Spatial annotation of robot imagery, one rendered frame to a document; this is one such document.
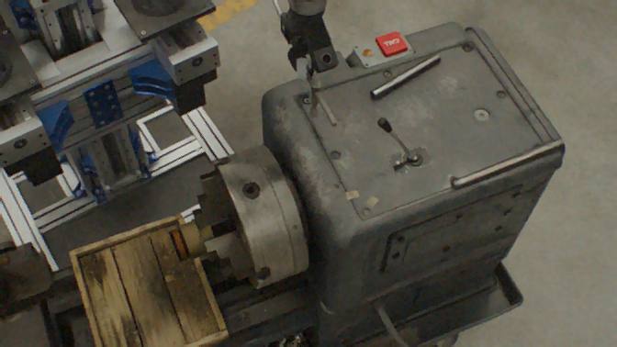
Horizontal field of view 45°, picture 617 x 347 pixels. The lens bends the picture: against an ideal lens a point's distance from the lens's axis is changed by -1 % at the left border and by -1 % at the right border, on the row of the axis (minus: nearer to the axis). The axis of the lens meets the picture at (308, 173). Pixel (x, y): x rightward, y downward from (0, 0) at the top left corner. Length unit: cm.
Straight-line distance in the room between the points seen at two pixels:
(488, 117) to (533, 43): 196
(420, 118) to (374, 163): 17
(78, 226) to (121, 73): 87
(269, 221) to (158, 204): 125
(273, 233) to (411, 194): 31
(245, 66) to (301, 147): 180
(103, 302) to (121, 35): 73
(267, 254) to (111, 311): 47
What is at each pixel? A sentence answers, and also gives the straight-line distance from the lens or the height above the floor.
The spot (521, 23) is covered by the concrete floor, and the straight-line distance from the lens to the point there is 378.
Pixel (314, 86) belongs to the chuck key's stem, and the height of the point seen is 139.
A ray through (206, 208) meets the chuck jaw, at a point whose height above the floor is 115.
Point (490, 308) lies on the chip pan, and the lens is 233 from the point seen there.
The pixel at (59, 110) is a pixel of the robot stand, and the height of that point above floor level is 103.
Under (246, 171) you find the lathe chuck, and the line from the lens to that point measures 165.
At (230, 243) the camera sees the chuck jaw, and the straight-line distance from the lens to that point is 171.
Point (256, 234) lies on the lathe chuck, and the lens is 162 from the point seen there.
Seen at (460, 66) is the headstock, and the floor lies 126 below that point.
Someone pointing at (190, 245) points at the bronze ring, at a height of 111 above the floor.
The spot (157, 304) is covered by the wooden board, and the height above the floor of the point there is 89.
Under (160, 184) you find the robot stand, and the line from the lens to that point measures 287.
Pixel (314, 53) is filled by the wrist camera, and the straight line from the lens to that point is 147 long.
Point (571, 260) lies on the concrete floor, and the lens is 311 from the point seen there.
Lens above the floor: 263
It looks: 58 degrees down
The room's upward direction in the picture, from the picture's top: 2 degrees clockwise
